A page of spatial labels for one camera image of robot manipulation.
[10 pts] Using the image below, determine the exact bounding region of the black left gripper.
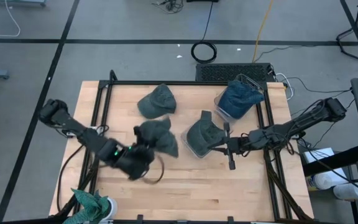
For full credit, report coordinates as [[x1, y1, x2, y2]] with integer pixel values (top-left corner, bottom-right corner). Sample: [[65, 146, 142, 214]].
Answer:
[[118, 125, 155, 180]]

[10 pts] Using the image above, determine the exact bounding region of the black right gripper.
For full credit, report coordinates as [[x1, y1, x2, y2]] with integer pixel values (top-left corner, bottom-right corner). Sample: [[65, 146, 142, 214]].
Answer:
[[208, 122, 250, 171]]

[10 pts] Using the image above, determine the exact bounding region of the green denim baseball cap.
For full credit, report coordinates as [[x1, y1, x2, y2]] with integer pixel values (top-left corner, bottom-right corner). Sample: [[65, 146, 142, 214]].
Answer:
[[185, 110, 228, 156], [134, 116, 180, 159], [137, 83, 177, 120]]

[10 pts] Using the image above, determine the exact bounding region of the blue denim baseball cap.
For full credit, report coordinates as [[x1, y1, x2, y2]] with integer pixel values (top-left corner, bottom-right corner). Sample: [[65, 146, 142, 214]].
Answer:
[[218, 80, 265, 120]]

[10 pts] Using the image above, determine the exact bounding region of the clear plastic bin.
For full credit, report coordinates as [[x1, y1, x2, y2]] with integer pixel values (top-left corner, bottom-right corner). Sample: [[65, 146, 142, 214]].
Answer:
[[180, 123, 229, 159], [213, 73, 265, 125]]

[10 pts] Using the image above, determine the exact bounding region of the black computer tower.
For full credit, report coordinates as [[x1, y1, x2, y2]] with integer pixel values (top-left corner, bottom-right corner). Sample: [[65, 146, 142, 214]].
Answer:
[[195, 62, 275, 83]]

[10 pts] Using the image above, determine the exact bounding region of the teal cloth bundle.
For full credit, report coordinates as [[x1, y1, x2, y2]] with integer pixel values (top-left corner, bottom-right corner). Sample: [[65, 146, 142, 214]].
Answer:
[[62, 188, 117, 224]]

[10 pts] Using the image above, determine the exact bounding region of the white paper sheet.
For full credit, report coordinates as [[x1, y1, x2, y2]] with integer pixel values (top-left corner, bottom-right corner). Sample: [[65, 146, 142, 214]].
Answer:
[[303, 147, 335, 164]]

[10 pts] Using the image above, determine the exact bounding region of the white paper towel roll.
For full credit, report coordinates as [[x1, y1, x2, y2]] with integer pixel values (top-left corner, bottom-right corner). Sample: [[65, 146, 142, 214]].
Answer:
[[306, 169, 349, 191], [333, 183, 358, 202]]

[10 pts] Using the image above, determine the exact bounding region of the black looped gripper cable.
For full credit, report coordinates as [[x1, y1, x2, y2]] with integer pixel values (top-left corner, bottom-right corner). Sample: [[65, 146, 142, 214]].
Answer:
[[141, 154, 166, 185]]

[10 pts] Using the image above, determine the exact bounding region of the black aluminium table frame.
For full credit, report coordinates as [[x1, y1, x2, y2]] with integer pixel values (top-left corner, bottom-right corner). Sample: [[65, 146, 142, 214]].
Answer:
[[54, 70, 315, 224]]

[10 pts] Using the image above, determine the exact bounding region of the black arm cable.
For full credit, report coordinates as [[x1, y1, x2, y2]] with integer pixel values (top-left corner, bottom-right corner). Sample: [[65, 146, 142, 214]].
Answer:
[[56, 143, 86, 215]]

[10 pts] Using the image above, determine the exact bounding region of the black coiled cable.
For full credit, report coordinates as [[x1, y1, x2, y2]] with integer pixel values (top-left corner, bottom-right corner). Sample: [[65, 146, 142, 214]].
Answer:
[[190, 0, 219, 64]]

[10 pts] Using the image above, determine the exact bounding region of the yellow power cord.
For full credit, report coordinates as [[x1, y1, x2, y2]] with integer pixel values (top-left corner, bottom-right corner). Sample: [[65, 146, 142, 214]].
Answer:
[[252, 0, 275, 63]]

